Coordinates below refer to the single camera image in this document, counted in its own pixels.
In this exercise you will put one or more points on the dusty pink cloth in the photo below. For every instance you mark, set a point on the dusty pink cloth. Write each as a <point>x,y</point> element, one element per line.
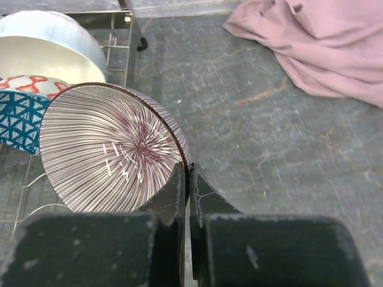
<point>327,48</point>

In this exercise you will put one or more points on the blue triangle patterned bowl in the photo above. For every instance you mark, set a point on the blue triangle patterned bowl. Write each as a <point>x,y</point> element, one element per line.
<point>21,115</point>

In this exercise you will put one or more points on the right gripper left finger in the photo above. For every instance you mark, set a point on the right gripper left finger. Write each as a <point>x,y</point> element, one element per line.
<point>142,248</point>

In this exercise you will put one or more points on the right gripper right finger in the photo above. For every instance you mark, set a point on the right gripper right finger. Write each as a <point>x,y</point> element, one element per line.
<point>231,248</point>

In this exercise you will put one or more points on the red patterned bowl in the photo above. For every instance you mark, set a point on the red patterned bowl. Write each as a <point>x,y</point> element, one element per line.
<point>35,84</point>

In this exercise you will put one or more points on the stainless steel dish rack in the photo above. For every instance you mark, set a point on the stainless steel dish rack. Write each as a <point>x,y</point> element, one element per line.
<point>25,190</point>

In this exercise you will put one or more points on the plain white bowl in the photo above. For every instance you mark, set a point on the plain white bowl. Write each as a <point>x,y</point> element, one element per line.
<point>50,44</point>

